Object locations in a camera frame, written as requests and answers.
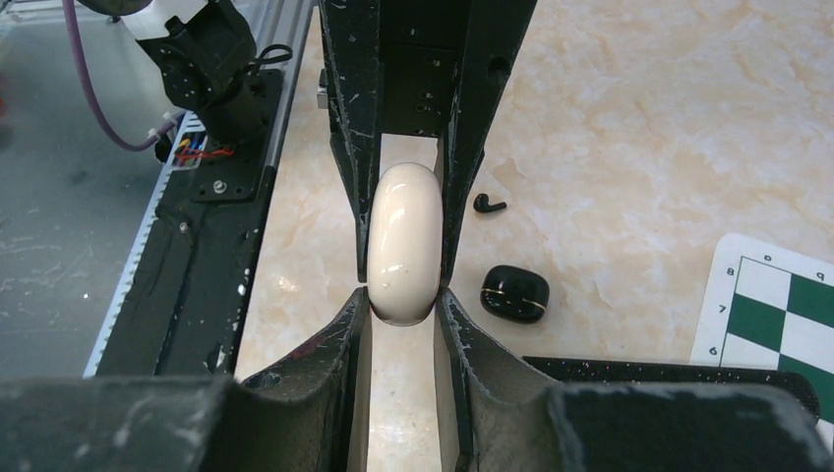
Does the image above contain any cream earbud case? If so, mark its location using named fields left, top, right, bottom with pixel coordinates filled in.
left=367, top=162, right=443, bottom=326

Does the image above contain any black earbud case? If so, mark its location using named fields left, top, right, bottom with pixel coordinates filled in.
left=480, top=265, right=551, bottom=325

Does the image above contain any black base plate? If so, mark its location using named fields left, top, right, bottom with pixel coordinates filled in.
left=93, top=68, right=288, bottom=380

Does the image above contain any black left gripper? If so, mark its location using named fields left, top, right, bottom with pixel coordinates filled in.
left=319, top=0, right=537, bottom=286

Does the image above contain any black earbud left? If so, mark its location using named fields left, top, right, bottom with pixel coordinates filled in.
left=473, top=193, right=507, bottom=214

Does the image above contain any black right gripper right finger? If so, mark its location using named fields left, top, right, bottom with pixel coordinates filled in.
left=434, top=288, right=833, bottom=471

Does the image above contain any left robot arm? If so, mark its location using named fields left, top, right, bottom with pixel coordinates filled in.
left=89, top=0, right=536, bottom=285

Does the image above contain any green white chessboard mat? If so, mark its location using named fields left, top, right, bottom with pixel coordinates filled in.
left=689, top=233, right=833, bottom=446

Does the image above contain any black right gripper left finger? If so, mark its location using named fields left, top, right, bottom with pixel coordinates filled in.
left=1, top=288, right=372, bottom=471

